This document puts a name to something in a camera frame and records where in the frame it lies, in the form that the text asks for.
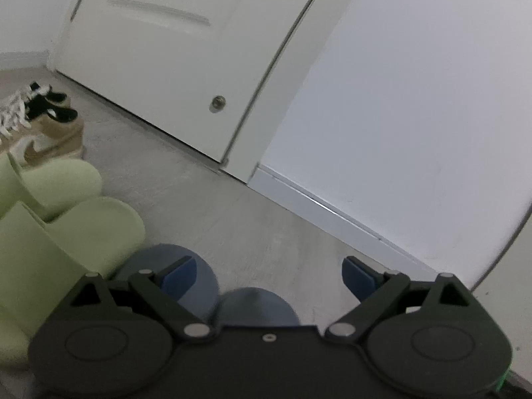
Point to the white door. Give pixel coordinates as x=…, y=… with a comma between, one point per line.
x=166, y=50

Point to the grey slide slipper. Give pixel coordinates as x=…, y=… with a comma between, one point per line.
x=257, y=307
x=195, y=291

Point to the metal door hinge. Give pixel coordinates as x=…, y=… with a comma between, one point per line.
x=77, y=6

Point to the round metal door stop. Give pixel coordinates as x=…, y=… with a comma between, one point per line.
x=217, y=103

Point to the light green slide slipper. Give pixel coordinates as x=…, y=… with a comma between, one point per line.
x=62, y=183
x=83, y=232

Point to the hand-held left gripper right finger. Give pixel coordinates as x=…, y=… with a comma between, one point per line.
x=359, y=279

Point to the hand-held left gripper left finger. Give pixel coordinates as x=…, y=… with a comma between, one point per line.
x=178, y=277

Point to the tan white sneaker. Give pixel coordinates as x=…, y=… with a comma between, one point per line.
x=54, y=141
x=41, y=99

